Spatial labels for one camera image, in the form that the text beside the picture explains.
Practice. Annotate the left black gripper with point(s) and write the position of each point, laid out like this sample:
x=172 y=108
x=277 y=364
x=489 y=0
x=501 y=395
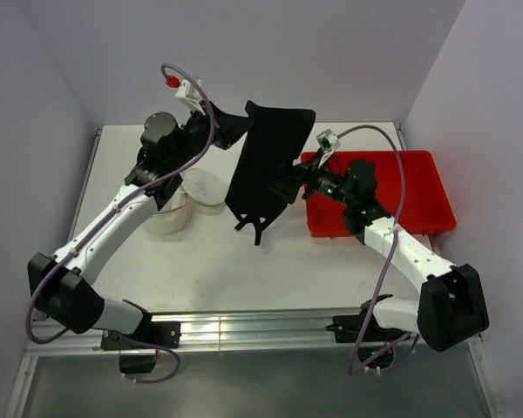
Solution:
x=229 y=128

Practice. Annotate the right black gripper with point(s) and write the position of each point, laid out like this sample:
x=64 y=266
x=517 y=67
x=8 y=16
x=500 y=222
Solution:
x=288 y=187

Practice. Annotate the black garment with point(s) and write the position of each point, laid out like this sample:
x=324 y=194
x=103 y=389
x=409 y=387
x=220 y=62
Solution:
x=271 y=146

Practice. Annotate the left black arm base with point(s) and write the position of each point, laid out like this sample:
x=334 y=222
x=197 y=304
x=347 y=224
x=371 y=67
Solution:
x=161 y=337

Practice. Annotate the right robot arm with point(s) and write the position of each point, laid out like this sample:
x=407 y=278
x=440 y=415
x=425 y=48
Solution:
x=451 y=306

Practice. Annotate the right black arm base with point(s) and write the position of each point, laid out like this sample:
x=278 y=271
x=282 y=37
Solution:
x=346 y=328

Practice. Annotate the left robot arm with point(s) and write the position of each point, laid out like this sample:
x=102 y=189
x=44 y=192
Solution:
x=61 y=284

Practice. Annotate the red plastic bin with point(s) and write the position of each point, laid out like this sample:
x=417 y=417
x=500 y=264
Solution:
x=426 y=209

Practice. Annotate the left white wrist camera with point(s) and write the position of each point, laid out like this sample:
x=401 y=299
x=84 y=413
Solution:
x=186 y=93

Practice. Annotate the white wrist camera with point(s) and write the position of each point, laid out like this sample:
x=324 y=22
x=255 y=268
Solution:
x=186 y=93
x=328 y=143

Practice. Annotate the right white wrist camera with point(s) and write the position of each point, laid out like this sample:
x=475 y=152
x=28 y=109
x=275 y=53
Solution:
x=328 y=143

